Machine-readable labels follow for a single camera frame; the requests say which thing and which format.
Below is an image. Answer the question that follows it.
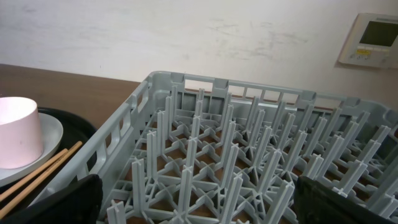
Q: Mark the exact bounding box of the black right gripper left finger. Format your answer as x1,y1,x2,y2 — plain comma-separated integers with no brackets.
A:
1,174,103,224

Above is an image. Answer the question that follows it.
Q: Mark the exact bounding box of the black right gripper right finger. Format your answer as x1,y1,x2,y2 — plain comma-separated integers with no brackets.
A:
294,176,393,224

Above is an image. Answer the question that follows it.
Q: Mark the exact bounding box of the white round plate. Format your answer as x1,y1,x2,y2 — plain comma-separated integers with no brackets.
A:
0,113,63,187

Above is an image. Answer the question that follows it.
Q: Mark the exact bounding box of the pink cup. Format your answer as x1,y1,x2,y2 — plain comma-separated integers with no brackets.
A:
1,96,44,169

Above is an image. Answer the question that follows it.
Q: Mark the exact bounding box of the grey plastic dishwasher rack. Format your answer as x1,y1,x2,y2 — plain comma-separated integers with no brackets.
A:
35,72,397,223

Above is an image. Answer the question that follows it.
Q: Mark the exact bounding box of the black round tray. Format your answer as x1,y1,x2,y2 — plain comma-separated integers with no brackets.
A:
0,106,98,218

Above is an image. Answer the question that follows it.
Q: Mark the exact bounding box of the white wall control panel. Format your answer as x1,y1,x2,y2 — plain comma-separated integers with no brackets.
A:
338,13,397,69

